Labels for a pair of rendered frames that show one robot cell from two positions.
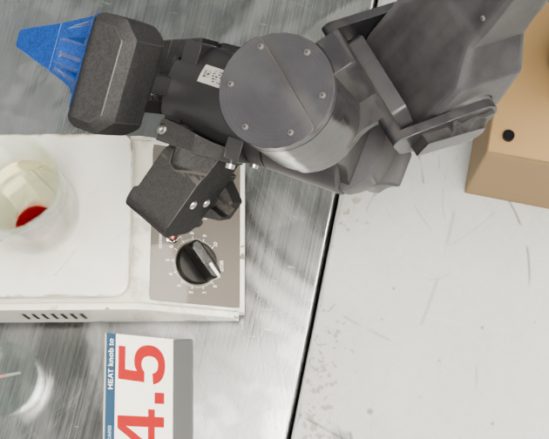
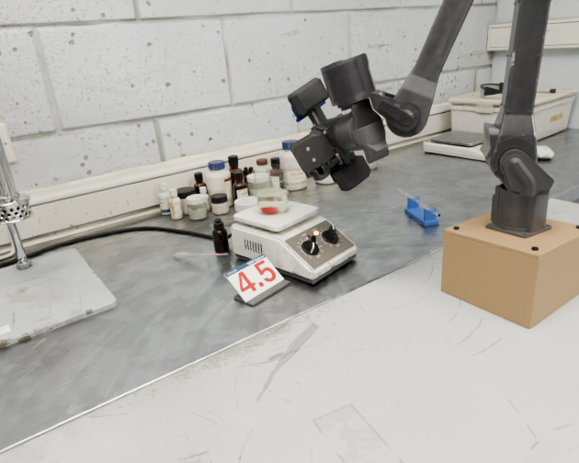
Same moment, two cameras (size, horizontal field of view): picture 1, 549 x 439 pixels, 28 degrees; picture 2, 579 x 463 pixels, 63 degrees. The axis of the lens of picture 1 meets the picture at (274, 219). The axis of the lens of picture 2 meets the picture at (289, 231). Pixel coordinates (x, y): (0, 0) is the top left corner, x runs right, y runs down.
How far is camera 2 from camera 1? 0.72 m
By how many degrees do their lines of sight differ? 57
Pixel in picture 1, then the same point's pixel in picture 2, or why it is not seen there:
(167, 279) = (295, 242)
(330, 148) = (346, 85)
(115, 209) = (296, 215)
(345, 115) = (356, 75)
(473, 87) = (408, 91)
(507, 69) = (425, 93)
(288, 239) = (353, 276)
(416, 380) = (364, 324)
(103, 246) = (283, 219)
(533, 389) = (418, 350)
